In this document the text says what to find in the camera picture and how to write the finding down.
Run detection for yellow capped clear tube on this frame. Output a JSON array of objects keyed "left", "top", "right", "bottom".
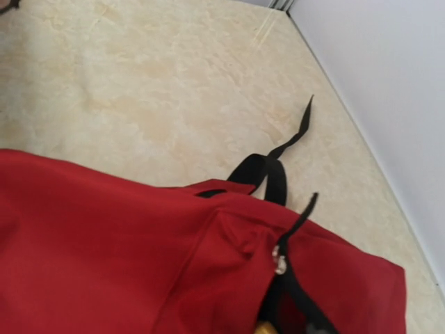
[{"left": 254, "top": 321, "right": 277, "bottom": 334}]

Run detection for dark red student backpack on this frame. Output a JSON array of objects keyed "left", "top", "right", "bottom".
[{"left": 0, "top": 94, "right": 418, "bottom": 334}]

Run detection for aluminium corner post right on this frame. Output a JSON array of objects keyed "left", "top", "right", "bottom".
[{"left": 268, "top": 0, "right": 295, "bottom": 13}]

